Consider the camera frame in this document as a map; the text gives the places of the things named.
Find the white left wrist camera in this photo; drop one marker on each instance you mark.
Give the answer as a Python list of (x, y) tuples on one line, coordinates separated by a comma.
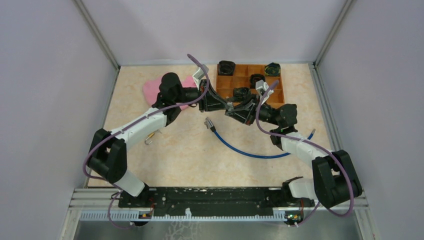
[(201, 72)]

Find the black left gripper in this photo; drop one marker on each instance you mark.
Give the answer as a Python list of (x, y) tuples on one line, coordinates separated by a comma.
[(210, 102)]

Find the pink cloth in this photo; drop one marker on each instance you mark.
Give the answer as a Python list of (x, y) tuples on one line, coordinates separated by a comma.
[(169, 90)]

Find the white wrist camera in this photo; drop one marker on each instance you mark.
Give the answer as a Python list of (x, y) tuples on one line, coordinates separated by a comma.
[(261, 87), (201, 72)]

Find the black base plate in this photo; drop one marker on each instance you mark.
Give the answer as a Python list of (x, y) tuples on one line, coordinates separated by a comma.
[(213, 201)]

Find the grey slotted cable duct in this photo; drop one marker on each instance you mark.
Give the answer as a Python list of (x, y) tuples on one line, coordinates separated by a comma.
[(277, 214)]

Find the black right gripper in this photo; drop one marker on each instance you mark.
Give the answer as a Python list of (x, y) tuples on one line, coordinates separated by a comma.
[(246, 114)]

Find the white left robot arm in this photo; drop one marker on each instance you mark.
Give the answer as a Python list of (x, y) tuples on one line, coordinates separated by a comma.
[(107, 156)]

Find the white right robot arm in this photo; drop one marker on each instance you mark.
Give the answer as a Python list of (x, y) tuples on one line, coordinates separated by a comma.
[(334, 179)]

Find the wooden compartment tray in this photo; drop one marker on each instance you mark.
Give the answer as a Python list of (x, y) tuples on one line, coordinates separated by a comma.
[(224, 84)]

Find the grey combination lock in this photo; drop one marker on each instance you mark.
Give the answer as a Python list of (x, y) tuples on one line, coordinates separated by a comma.
[(229, 107)]

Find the brass padlock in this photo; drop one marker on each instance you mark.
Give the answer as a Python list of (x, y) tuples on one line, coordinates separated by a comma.
[(149, 139)]

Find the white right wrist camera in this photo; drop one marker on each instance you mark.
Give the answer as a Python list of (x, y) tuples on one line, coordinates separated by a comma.
[(261, 87)]

